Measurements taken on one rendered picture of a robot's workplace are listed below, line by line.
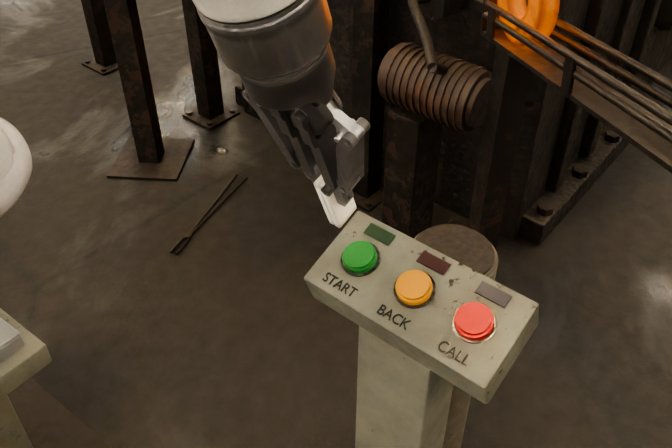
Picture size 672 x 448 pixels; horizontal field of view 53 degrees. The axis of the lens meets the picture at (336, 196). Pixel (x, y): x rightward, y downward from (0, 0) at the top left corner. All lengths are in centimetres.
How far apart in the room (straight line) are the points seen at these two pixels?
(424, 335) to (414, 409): 13
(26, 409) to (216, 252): 55
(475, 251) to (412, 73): 52
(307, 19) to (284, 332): 109
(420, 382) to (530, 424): 64
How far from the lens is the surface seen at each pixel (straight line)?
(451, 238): 94
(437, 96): 132
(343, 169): 59
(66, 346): 158
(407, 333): 73
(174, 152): 205
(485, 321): 72
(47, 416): 145
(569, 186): 186
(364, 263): 77
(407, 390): 82
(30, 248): 184
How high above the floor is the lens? 114
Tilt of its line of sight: 38 degrees down
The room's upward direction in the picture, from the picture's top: straight up
